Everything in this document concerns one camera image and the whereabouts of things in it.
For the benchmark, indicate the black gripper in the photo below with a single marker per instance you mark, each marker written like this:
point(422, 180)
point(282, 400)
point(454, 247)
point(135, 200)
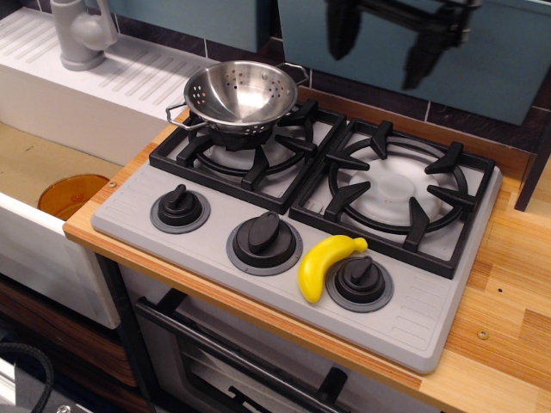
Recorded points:
point(437, 30)

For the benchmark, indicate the black right burner grate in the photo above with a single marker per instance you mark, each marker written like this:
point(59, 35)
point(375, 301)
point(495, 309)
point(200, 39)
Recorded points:
point(413, 200)

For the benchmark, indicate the black burner grate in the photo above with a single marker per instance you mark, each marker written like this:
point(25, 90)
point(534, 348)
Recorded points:
point(413, 200)
point(269, 171)

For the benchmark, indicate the black left burner grate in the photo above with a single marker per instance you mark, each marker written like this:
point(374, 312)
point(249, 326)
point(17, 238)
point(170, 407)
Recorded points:
point(269, 171)

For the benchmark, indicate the yellow toy banana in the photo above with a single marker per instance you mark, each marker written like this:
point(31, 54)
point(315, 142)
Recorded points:
point(318, 260)

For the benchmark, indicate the black middle stove knob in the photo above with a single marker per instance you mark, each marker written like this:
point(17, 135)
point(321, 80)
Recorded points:
point(264, 246)

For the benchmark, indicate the black stove knob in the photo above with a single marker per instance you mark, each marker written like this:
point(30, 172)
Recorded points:
point(180, 211)
point(359, 284)
point(264, 246)

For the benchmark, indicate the black right stove knob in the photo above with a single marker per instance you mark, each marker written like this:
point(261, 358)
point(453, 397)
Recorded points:
point(359, 284)

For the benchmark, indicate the grey toy stove top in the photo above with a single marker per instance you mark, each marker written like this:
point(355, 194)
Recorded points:
point(410, 330)

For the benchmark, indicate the black left stove knob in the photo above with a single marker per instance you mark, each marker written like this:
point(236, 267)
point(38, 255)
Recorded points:
point(180, 211)

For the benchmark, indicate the grey toy faucet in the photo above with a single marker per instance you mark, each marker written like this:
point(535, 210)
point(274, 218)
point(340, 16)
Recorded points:
point(83, 37)

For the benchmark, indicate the white toy sink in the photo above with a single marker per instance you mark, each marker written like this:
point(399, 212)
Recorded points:
point(57, 123)

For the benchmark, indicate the orange plastic bowl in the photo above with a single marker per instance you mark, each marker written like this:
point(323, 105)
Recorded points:
point(66, 196)

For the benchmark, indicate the toy oven door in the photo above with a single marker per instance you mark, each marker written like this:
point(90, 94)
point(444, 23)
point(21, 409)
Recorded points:
point(217, 362)

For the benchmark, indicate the steel colander with handles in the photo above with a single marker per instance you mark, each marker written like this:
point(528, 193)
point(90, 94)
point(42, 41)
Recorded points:
point(239, 102)

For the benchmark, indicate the dark wooden post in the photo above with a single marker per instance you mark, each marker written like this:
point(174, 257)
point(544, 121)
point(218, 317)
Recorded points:
point(535, 167)

